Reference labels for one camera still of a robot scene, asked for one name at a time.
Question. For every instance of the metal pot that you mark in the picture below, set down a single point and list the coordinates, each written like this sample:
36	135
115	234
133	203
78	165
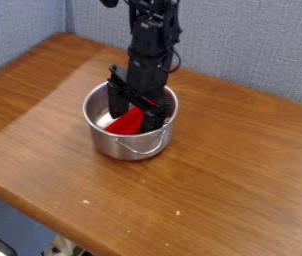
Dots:
125	147

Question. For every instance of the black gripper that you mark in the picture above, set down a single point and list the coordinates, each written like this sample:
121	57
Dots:
142	81

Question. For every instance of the red rectangular block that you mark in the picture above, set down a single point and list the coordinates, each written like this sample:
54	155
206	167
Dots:
127	125

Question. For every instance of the white black object below table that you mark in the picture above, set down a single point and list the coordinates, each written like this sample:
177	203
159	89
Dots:
63	247

